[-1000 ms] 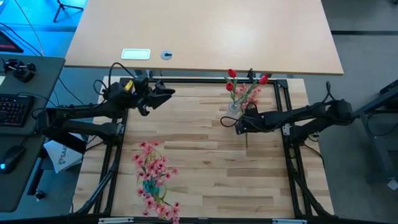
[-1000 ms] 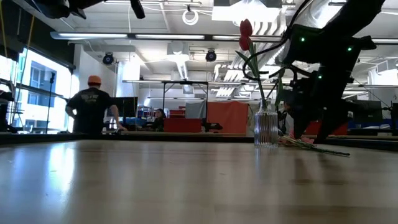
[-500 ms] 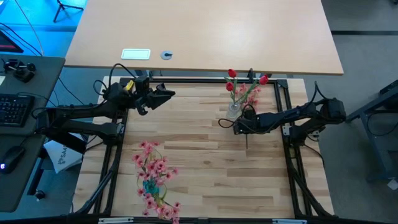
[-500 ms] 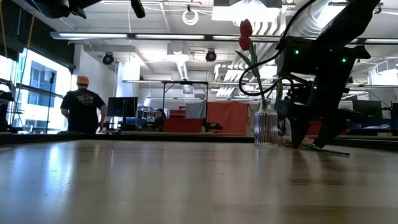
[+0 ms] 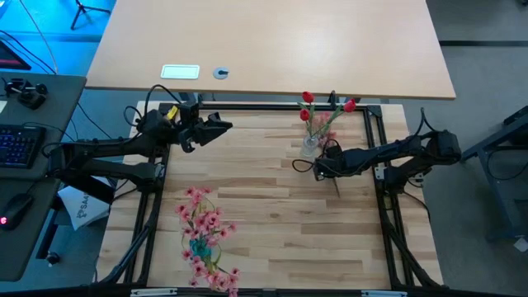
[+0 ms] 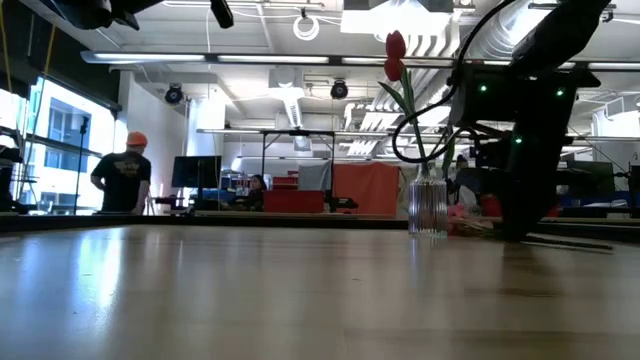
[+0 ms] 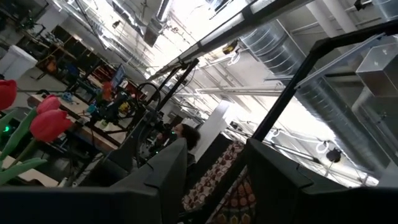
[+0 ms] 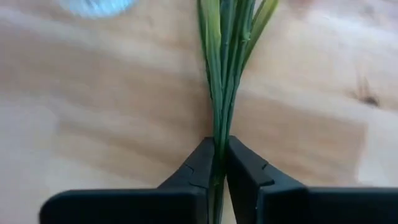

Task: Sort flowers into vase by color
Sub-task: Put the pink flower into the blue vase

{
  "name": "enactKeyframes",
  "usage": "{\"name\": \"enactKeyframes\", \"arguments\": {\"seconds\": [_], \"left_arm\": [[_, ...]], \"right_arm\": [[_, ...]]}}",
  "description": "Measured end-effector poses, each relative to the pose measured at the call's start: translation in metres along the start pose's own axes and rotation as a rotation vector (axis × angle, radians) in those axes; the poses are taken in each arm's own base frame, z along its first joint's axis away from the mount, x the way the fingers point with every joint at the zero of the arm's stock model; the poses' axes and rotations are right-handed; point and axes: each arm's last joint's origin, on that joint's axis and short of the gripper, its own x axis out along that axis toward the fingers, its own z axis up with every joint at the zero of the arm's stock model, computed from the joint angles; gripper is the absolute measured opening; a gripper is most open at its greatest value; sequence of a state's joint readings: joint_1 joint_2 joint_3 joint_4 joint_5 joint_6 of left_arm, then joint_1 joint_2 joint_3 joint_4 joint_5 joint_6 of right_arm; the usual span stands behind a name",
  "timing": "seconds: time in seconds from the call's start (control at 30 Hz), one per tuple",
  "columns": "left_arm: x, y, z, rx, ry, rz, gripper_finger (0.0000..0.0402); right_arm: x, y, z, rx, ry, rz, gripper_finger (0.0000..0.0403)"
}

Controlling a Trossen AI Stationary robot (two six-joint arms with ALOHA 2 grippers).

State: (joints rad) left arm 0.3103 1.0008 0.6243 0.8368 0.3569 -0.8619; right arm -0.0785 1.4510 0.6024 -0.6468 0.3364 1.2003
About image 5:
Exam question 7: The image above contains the black desk beam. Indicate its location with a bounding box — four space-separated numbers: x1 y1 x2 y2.
47 177 116 205

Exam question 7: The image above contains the large beige table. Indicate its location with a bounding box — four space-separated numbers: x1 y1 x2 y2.
84 0 457 101

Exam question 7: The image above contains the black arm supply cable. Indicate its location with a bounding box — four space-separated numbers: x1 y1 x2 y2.
76 101 115 141

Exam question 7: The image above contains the black tripod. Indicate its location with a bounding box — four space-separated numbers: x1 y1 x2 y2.
69 0 112 31

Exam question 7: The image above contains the silver frame bracket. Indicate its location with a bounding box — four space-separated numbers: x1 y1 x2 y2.
130 287 178 297
361 290 408 297

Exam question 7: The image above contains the thin yellowish cable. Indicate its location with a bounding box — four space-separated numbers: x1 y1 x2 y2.
18 0 59 75

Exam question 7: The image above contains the dark grey desk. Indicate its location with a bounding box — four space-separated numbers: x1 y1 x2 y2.
0 70 87 284

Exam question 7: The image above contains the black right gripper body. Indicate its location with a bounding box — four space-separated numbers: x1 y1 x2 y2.
313 146 346 182

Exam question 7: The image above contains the black desk leg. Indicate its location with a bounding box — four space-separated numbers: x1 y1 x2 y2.
35 208 59 260

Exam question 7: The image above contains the black backlit keyboard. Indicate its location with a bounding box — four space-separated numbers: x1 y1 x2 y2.
0 125 47 169

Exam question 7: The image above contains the black floor cable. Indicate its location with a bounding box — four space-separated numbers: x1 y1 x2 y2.
0 29 58 74

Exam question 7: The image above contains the black metal cart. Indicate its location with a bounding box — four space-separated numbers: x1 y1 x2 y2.
460 105 528 244

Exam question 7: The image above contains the clear glass vase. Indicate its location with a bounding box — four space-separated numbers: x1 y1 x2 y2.
300 134 321 158

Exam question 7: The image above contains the black monitor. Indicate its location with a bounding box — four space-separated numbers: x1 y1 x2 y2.
0 40 32 72

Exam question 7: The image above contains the blue glass vase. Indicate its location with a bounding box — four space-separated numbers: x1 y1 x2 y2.
188 238 212 259

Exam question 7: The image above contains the white printed paper bag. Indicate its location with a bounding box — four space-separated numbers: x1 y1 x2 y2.
57 181 115 231

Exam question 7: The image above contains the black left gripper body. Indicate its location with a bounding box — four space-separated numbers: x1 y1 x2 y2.
177 117 210 153

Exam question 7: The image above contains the black clamp mount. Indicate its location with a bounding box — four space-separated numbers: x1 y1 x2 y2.
4 77 49 111

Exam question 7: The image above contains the white rectangular cable plate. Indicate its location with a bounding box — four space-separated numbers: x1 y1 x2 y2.
159 64 200 80

